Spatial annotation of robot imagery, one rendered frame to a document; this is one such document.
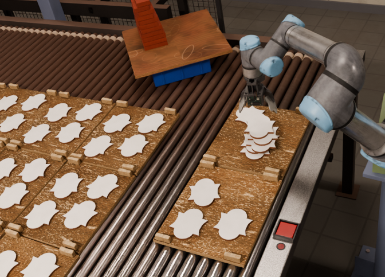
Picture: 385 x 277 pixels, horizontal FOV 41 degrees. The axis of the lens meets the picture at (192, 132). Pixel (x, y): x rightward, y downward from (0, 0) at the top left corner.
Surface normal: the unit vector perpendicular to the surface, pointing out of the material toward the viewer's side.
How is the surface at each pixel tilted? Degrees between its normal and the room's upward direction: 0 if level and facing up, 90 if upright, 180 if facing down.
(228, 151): 0
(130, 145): 0
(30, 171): 0
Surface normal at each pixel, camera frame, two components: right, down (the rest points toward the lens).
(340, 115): 0.48, 0.55
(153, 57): -0.17, -0.76
